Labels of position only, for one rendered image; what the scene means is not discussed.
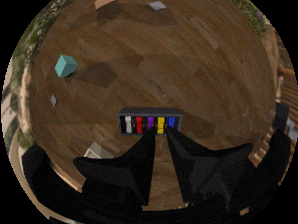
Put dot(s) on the purple fuse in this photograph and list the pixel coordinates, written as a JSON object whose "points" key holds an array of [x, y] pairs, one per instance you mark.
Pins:
{"points": [[150, 122]]}

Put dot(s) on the blue fuse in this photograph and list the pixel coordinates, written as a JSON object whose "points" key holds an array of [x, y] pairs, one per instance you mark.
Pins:
{"points": [[171, 120]]}

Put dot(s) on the yellow fuse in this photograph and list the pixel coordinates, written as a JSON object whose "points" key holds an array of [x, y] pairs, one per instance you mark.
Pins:
{"points": [[160, 124]]}

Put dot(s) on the small teal cube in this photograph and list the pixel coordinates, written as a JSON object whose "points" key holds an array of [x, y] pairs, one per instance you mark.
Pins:
{"points": [[65, 66]]}

